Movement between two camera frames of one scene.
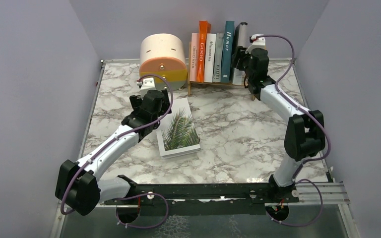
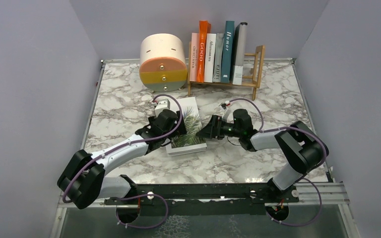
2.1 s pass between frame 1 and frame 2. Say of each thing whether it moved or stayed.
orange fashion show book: stayed
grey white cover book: stayed
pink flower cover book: stayed
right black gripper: moved
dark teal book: stayed
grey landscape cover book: stayed
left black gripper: moved
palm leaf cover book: moved
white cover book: stayed
